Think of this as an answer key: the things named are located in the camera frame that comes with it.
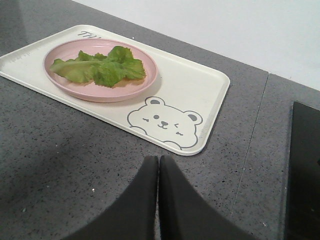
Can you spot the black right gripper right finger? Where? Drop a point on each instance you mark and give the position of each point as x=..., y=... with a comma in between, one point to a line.
x=184, y=215

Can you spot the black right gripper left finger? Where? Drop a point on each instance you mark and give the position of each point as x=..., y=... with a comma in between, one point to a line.
x=132, y=215

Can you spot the cream bear serving tray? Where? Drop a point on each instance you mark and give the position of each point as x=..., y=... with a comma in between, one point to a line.
x=175, y=107

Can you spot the pink round plate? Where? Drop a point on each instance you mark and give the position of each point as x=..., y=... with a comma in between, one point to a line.
x=125, y=89

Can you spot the green lettuce leaf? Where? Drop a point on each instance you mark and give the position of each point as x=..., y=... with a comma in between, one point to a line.
x=103, y=70

